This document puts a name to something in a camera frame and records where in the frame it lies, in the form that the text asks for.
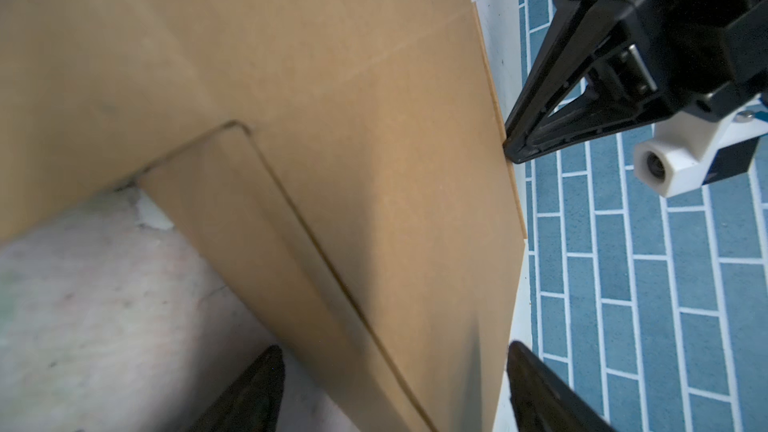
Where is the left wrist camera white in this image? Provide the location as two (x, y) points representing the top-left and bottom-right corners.
(633, 108), (767, 198)

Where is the brown cardboard box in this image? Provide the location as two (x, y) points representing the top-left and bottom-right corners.
(1, 0), (525, 431)

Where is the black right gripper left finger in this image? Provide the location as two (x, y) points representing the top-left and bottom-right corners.
(189, 345), (285, 432)

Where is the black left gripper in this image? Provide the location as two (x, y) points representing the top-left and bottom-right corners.
(503, 0), (767, 164)

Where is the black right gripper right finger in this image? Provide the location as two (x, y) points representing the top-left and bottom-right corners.
(507, 341), (615, 432)

